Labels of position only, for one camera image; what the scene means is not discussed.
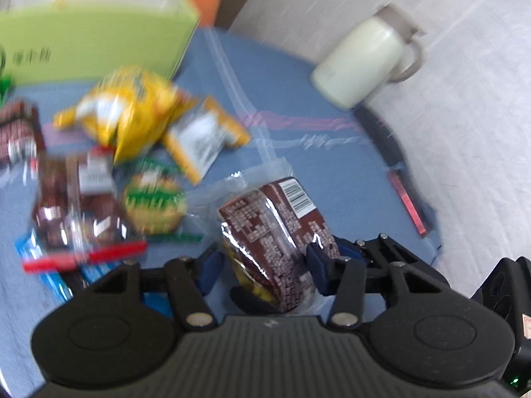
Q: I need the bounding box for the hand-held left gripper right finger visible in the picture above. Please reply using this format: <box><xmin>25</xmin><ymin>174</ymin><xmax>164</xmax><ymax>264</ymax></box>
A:
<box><xmin>306</xmin><ymin>234</ymin><xmax>451</xmax><ymax>334</ymax></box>

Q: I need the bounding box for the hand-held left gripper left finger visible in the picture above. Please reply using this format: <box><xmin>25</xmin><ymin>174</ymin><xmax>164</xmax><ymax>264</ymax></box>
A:
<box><xmin>89</xmin><ymin>245</ymin><xmax>227</xmax><ymax>333</ymax></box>

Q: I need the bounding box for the clear snack packet brown label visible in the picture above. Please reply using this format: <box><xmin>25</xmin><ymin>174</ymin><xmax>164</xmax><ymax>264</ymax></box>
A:
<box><xmin>185</xmin><ymin>166</ymin><xmax>346</xmax><ymax>314</ymax></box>

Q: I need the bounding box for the yellow and white snack packet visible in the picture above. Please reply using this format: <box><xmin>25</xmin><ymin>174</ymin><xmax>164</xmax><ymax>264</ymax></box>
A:
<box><xmin>163</xmin><ymin>97</ymin><xmax>252</xmax><ymax>185</ymax></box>

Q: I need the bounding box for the brown snack packet red seal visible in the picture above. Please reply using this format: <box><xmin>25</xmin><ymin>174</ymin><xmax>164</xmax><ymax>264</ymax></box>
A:
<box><xmin>23</xmin><ymin>153</ymin><xmax>149</xmax><ymax>275</ymax></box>

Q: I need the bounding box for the yellow snack bag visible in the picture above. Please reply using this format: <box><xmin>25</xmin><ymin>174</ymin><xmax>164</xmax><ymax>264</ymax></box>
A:
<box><xmin>53</xmin><ymin>65</ymin><xmax>200</xmax><ymax>165</ymax></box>

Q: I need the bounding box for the dark brown snack packet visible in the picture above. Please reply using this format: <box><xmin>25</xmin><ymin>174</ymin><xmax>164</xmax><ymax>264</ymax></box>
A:
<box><xmin>0</xmin><ymin>99</ymin><xmax>47</xmax><ymax>167</ymax></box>

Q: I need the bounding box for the light green cardboard box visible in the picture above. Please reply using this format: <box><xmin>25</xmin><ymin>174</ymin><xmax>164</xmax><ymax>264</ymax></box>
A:
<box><xmin>0</xmin><ymin>0</ymin><xmax>202</xmax><ymax>89</ymax></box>

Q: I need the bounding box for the green round snack packet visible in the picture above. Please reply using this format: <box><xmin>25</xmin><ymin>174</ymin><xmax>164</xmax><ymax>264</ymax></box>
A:
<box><xmin>122</xmin><ymin>158</ymin><xmax>205</xmax><ymax>243</ymax></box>

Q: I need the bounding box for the blue snack packet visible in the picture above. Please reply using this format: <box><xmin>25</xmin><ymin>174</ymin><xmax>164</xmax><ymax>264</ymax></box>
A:
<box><xmin>14</xmin><ymin>232</ymin><xmax>173</xmax><ymax>320</ymax></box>

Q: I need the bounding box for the blue tablecloth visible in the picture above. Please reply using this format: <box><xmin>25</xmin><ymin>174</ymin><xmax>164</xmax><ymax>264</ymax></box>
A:
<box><xmin>0</xmin><ymin>28</ymin><xmax>443</xmax><ymax>384</ymax></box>

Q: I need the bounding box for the cream jug with handle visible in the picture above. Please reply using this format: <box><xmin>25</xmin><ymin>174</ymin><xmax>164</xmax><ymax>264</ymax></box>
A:
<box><xmin>310</xmin><ymin>3</ymin><xmax>426</xmax><ymax>109</ymax></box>

